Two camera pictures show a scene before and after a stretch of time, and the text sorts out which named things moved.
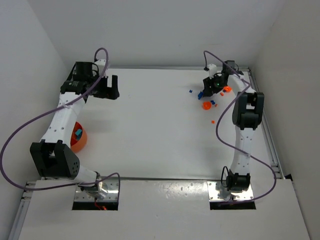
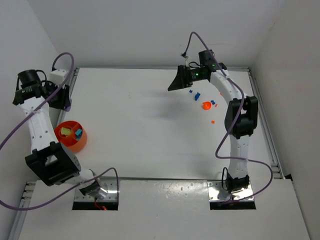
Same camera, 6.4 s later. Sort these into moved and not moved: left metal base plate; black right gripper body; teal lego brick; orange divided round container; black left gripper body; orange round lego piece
Moved: black right gripper body; black left gripper body
Not moved: teal lego brick; orange divided round container; orange round lego piece; left metal base plate
